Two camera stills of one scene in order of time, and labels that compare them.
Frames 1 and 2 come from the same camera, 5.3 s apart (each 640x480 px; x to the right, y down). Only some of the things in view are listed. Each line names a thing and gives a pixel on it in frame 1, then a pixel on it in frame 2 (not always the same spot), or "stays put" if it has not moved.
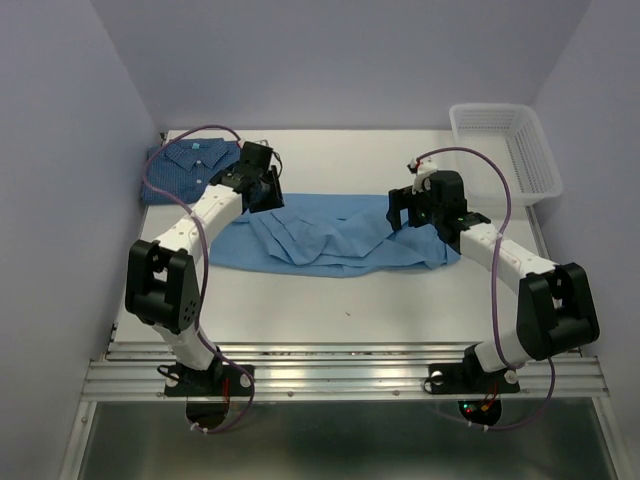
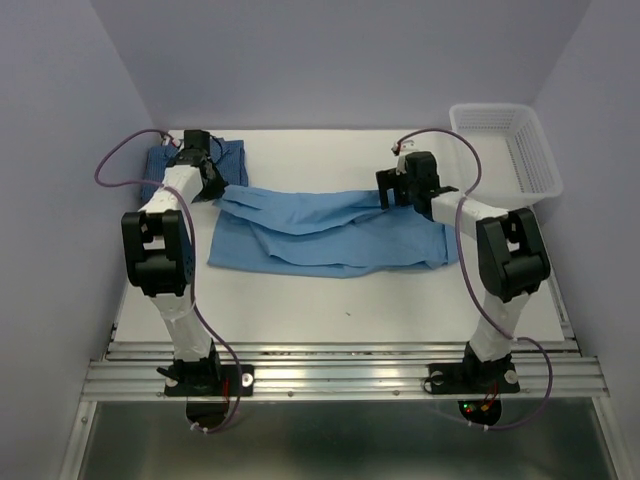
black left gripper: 276,199 to 217,188
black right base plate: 469,377 stays put
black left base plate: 220,381 stays put
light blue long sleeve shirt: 317,235 stays put
